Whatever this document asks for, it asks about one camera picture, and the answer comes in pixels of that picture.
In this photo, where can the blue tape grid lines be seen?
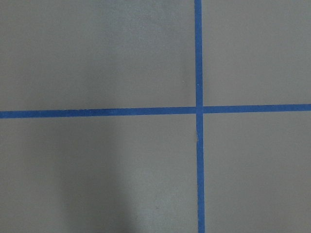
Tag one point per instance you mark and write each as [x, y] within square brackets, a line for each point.
[199, 110]

